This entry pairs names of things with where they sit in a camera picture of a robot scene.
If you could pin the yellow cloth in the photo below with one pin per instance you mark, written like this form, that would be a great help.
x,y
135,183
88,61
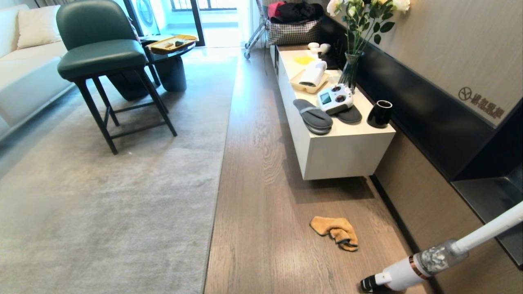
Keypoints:
x,y
304,60

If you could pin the orange cleaning cloth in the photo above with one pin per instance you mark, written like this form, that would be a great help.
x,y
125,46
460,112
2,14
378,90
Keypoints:
x,y
337,230

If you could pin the grey rug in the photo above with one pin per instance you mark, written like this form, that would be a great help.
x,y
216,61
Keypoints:
x,y
122,196

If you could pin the grey slipper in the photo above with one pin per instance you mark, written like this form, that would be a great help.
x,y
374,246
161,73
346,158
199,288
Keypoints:
x,y
350,115
312,116

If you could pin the cream plastic tray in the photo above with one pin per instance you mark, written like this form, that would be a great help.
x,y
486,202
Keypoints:
x,y
308,81

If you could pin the white low cabinet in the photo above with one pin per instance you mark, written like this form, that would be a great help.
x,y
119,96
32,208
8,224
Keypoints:
x,y
343,143

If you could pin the white remote controller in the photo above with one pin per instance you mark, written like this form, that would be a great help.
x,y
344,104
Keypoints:
x,y
335,98

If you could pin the white rolled towel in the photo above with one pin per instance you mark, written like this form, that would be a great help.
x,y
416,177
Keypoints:
x,y
314,73

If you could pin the small white jar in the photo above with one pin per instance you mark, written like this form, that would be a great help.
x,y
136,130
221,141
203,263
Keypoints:
x,y
325,48
313,45

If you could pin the glass flower vase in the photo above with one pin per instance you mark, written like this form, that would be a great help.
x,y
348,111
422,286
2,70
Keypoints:
x,y
350,71

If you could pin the checkered storage bag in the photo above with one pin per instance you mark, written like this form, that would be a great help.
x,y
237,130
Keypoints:
x,y
293,32

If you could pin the dark round coffee table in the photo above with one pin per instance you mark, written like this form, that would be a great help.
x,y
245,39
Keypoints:
x,y
171,67

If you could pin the black cup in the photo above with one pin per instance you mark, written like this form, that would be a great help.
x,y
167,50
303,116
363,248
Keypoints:
x,y
380,113

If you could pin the yellow tray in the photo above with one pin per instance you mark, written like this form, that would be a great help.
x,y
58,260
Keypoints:
x,y
171,44

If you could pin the dark clothes pile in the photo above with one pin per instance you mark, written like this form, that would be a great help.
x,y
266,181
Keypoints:
x,y
296,11

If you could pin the white flower bouquet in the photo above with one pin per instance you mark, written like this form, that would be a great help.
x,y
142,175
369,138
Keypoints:
x,y
363,18

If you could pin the white washing machine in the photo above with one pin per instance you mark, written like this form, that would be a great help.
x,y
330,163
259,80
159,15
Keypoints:
x,y
148,16

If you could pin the green upholstered chair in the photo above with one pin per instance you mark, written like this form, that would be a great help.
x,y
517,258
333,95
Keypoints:
x,y
102,53

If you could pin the white stick vacuum cleaner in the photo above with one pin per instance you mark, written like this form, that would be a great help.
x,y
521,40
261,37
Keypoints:
x,y
433,259

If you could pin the white sofa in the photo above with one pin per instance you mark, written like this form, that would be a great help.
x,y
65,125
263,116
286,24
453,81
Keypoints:
x,y
24,77

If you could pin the white sofa cushion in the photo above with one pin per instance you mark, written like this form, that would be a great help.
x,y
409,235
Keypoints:
x,y
39,26

